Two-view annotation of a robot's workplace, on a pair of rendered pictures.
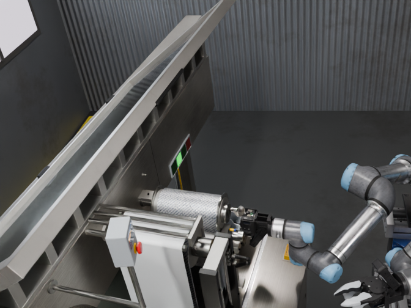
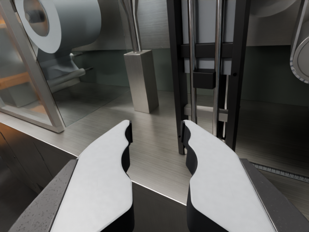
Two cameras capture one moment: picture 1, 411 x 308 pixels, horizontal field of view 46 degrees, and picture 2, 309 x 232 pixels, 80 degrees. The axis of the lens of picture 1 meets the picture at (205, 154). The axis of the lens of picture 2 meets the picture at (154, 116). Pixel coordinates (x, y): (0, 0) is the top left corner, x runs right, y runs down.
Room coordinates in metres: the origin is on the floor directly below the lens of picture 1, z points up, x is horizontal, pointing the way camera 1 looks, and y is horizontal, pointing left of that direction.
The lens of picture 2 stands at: (0.91, -0.45, 1.30)
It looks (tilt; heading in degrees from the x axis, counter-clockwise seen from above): 29 degrees down; 103
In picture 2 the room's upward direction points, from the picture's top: 8 degrees counter-clockwise
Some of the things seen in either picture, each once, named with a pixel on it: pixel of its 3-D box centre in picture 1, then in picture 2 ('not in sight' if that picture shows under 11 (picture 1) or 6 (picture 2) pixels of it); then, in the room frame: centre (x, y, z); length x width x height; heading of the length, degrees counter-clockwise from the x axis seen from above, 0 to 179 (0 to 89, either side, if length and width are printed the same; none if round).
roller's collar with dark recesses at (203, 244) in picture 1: (203, 247); not in sight; (1.07, 0.05, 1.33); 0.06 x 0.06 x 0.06; 66
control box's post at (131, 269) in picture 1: (135, 282); not in sight; (0.82, 0.22, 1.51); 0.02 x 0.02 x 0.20
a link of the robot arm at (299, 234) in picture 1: (298, 231); not in sight; (1.26, -0.30, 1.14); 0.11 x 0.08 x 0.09; 66
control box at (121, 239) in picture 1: (125, 241); not in sight; (0.82, 0.22, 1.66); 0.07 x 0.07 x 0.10; 84
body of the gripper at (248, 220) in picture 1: (257, 223); not in sight; (1.32, -0.16, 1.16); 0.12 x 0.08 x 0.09; 66
